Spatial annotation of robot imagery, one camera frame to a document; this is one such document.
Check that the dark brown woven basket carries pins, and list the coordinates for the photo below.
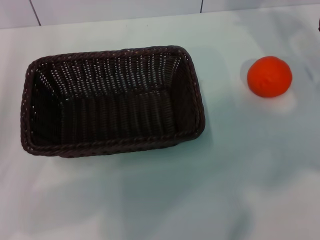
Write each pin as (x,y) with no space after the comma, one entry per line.
(112,105)

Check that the orange fruit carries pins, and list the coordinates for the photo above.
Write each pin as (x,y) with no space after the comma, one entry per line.
(269,76)

